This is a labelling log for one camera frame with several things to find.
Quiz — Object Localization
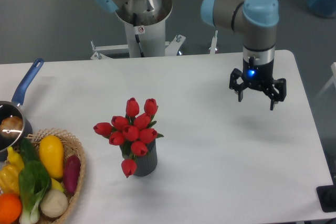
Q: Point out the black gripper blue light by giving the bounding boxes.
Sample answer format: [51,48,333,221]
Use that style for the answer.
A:
[229,60,286,111]

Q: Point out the red tulip bouquet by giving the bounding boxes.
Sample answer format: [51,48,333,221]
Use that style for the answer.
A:
[93,97,165,178]

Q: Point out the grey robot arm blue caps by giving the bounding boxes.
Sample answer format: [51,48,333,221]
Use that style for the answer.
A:
[201,0,287,110]

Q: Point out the grey ribbed vase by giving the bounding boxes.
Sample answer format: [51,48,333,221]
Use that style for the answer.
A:
[120,140,158,177]

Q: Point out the black device at table edge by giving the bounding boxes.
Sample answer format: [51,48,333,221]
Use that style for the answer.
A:
[316,185,335,212]

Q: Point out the woven bamboo basket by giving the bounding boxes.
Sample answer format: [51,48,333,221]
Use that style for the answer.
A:
[0,127,87,224]

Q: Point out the purple eggplant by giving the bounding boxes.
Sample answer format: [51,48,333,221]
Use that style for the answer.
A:
[63,155,81,194]

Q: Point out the yellow squash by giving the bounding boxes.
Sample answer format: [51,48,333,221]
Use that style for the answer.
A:
[39,135,64,180]

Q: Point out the green cucumber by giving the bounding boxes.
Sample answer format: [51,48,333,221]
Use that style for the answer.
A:
[19,138,40,165]

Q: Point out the green bok choy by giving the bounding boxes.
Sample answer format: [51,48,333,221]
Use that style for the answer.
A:
[18,160,52,224]

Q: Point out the bread roll in pan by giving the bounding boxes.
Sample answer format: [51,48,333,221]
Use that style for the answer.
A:
[1,116,23,138]

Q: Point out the yellow bell pepper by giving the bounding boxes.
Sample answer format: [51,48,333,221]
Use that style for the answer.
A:
[1,165,20,196]

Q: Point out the orange fruit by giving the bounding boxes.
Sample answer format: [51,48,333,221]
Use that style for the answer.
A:
[1,193,22,223]

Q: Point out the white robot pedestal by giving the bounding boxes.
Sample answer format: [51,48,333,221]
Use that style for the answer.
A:
[90,19,219,60]

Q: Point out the blue handled saucepan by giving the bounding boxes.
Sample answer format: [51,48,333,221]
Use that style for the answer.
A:
[1,58,44,162]

